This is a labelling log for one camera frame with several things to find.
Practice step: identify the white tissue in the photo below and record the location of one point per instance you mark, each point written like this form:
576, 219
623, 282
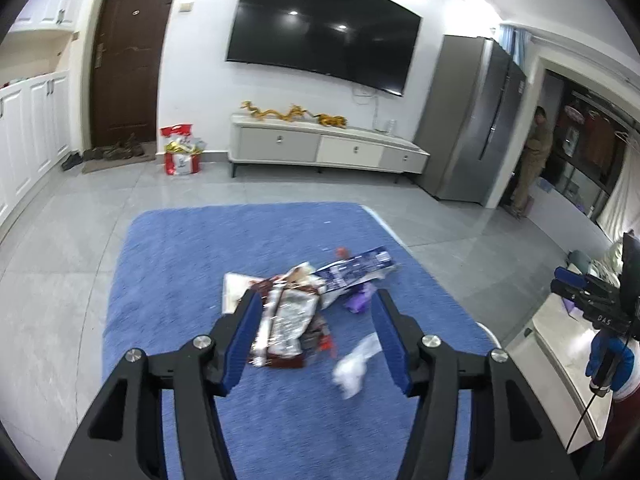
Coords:
352, 370

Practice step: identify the blue fluffy rug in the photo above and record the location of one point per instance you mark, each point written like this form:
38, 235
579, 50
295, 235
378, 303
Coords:
175, 285

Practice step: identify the blue white snack wrapper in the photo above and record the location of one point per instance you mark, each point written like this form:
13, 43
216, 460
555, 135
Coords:
355, 267

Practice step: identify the black slipper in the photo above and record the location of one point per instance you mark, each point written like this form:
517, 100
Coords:
72, 161

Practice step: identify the brown entrance door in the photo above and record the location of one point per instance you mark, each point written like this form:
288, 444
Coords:
132, 60

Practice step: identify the hanging brown clothes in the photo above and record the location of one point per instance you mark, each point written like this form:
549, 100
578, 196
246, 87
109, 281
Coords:
600, 140

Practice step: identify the grey cushion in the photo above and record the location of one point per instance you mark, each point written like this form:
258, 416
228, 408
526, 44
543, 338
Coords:
579, 261

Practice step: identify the golden dragon ornament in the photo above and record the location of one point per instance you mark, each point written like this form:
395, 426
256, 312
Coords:
292, 114
255, 111

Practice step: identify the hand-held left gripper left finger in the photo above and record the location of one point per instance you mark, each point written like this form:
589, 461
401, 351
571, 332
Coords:
244, 342

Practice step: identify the beige wall switch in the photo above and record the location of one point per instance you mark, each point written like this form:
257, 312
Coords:
185, 7

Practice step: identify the small white router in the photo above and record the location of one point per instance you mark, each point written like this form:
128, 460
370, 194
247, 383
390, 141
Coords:
390, 126

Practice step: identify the brown doormat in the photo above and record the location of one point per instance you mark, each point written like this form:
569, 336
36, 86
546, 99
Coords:
145, 156

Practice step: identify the brown shoe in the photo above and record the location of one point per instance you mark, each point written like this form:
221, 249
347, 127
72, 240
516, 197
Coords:
134, 141
117, 150

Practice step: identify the silver snack wrapper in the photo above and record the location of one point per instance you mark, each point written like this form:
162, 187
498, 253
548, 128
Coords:
290, 320

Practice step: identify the grey slipper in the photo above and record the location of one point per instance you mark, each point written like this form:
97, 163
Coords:
92, 155

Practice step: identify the brown white snack wrapper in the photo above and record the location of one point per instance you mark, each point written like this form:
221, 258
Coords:
297, 275

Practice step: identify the person's right hand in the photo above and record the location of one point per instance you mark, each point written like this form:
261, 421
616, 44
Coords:
594, 360

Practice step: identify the clear plastic bag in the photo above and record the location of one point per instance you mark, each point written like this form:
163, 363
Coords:
235, 290

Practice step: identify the grey refrigerator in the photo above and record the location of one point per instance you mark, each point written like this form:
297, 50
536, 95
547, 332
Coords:
465, 125

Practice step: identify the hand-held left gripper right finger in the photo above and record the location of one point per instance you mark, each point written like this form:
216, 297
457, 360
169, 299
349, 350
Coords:
392, 345

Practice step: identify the blue curtain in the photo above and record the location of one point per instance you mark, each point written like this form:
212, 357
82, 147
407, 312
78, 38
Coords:
515, 45

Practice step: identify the white wall cabinets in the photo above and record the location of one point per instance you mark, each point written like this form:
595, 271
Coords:
30, 125

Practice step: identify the white grey television cabinet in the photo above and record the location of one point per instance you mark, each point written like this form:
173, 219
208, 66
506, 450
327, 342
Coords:
320, 147

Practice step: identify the golden tiger ornament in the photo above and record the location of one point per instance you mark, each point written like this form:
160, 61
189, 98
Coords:
331, 121

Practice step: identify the white low table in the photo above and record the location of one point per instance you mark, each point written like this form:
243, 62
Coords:
555, 360

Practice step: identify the purple candy wrapper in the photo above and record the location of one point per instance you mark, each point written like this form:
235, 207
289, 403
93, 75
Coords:
361, 299

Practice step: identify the red white gift bag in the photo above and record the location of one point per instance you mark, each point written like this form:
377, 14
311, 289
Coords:
181, 155

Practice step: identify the white curtain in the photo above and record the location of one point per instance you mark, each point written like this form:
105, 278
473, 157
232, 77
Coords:
622, 195

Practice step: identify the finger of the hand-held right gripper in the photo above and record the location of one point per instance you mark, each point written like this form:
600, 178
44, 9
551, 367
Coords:
567, 292
570, 275

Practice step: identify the black wall television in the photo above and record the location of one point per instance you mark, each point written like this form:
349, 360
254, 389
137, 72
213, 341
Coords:
325, 20

